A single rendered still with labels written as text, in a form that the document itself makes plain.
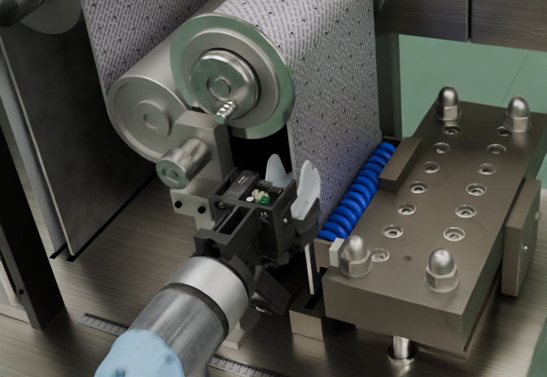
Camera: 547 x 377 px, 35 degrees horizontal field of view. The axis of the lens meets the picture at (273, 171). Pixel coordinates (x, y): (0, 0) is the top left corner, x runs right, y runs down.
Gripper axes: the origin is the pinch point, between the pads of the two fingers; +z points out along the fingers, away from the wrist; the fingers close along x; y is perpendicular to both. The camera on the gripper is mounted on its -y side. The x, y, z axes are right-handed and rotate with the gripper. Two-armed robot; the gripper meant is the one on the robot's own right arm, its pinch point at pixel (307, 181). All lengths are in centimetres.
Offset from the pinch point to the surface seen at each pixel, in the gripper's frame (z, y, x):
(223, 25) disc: -3.1, 20.2, 5.7
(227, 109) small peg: -6.8, 12.8, 4.4
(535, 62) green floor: 226, -111, 22
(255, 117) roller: -3.5, 10.0, 3.4
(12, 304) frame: -15.0, -18.5, 38.0
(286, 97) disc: -3.1, 12.9, -0.4
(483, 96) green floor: 197, -111, 34
